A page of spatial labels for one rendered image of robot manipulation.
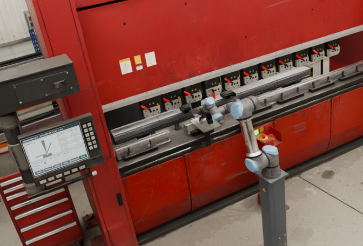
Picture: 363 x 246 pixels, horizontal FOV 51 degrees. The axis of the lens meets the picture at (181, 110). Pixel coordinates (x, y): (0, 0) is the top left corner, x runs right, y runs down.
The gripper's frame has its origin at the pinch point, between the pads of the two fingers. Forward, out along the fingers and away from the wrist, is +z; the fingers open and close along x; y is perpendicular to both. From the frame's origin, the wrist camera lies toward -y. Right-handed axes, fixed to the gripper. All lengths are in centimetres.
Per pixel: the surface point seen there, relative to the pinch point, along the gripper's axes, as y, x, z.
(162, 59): 46, 25, -43
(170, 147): -10.2, 34.2, 8.7
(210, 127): -10.0, -1.0, -7.6
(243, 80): 23, -50, -7
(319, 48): 30, -138, -11
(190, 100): 18.5, 6.7, -10.6
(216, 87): 21.9, -20.4, -12.2
